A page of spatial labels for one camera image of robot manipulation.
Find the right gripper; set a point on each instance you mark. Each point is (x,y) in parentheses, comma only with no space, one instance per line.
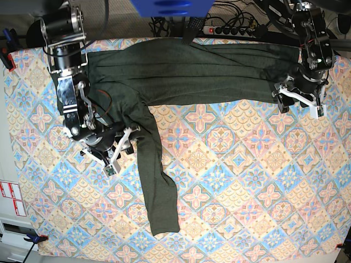
(100,144)

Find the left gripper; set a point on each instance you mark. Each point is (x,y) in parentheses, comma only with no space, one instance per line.
(303,88)

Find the dark green long-sleeve shirt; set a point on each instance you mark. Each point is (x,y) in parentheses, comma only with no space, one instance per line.
(167,72)

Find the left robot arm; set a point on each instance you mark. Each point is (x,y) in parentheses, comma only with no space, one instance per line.
(310,29)

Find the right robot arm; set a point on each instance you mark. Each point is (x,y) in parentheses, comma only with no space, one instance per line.
(64,39)

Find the colourful patterned tablecloth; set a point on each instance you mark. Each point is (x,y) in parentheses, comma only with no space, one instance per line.
(254,185)

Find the white power strip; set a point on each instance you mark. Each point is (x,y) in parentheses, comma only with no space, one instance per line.
(227,31)

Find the red white stickers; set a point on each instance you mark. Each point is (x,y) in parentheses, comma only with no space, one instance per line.
(11,194)

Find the blue clamp bottom left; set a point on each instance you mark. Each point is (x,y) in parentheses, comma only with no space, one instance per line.
(34,239)

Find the black remote control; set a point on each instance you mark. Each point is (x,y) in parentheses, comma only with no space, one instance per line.
(194,26)

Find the black clamp bottom right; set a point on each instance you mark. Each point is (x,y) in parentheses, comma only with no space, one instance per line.
(344,246)

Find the black round stool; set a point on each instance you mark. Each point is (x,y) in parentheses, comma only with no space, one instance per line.
(34,37)

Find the blue plastic box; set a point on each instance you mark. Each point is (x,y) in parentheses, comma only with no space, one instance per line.
(167,8)

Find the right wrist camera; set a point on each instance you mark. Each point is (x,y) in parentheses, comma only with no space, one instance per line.
(112,169)

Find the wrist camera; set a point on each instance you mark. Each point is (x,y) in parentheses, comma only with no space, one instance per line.
(112,169)
(317,111)

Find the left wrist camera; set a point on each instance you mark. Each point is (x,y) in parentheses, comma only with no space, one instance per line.
(317,111)

